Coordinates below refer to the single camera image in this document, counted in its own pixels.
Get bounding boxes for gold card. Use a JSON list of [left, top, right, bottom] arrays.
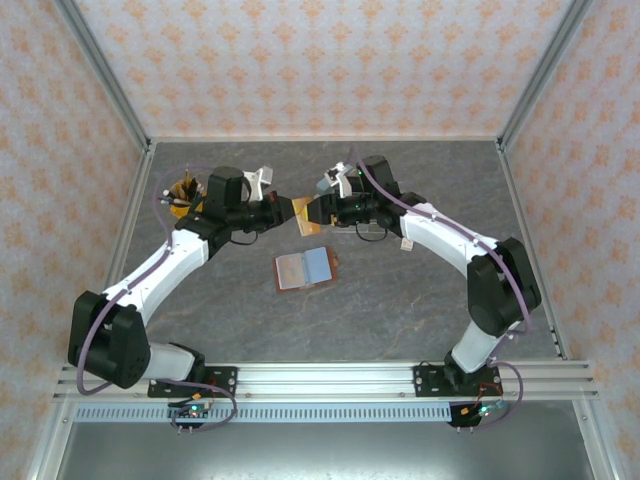
[[292, 197, 322, 237]]

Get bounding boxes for brown leather card holder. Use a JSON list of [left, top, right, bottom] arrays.
[[273, 246, 341, 295]]

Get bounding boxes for yellow metal pencil bucket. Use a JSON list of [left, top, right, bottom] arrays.
[[167, 172, 207, 220]]

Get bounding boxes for small controller circuit board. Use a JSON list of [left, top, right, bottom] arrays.
[[447, 399, 507, 431], [167, 399, 214, 435]]

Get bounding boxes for grey metal sheet panel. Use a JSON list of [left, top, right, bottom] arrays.
[[54, 422, 609, 480]]

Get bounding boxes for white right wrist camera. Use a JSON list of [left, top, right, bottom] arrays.
[[322, 160, 354, 199]]

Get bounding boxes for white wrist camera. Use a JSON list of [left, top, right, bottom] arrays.
[[242, 164, 275, 202], [322, 160, 354, 199]]

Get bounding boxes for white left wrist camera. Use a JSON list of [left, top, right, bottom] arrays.
[[242, 164, 275, 202]]

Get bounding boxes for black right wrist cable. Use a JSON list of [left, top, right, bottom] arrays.
[[355, 223, 389, 242]]

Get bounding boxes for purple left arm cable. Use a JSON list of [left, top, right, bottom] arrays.
[[74, 163, 239, 435]]

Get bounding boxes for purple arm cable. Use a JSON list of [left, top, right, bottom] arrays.
[[74, 163, 239, 435], [348, 144, 532, 431]]

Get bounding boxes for aluminium table side rail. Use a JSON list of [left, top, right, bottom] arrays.
[[27, 142, 157, 480], [494, 139, 626, 480]]

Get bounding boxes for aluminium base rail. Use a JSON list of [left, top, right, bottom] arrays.
[[52, 362, 601, 401]]

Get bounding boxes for aluminium frame post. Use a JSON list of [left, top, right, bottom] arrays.
[[52, 0, 154, 154], [497, 0, 595, 154]]

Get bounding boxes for grey slotted cable duct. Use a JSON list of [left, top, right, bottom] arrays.
[[74, 403, 501, 424]]

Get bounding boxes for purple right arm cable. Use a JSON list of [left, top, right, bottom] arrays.
[[348, 144, 532, 431]]

